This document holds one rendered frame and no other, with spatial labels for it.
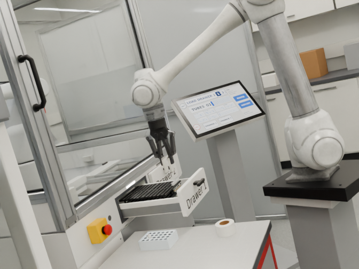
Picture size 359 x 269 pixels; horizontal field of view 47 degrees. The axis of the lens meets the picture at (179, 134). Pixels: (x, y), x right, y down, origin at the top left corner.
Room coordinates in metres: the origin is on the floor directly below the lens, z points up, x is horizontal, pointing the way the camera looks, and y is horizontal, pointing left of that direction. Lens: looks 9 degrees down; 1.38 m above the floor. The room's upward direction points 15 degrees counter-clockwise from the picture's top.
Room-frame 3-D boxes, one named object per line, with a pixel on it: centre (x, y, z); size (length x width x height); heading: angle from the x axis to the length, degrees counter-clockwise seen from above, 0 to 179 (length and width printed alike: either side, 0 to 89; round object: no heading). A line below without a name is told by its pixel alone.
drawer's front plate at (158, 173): (2.07, 0.13, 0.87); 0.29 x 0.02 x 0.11; 156
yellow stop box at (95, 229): (1.47, 0.37, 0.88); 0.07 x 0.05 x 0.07; 156
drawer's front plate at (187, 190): (1.67, 0.00, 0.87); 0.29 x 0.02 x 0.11; 156
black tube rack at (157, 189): (1.75, 0.18, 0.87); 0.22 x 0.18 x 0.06; 66
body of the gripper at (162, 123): (1.73, 0.08, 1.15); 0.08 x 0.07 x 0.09; 66
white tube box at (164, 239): (1.48, 0.18, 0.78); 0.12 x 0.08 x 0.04; 64
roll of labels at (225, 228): (1.43, -0.08, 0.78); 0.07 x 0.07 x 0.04
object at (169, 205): (1.75, 0.19, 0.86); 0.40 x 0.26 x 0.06; 66
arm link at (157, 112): (1.73, 0.08, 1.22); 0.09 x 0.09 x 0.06
